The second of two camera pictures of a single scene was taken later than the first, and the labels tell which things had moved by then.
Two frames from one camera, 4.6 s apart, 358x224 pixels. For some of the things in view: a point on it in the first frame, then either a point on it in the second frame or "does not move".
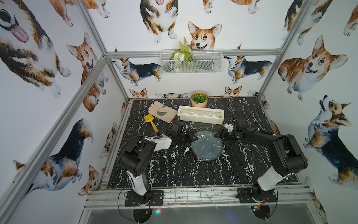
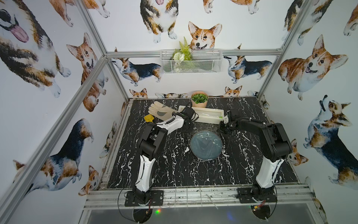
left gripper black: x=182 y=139 to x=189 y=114
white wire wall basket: x=206 y=61 does not move
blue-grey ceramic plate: x=207 y=147 does not move
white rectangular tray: x=200 y=115 does not move
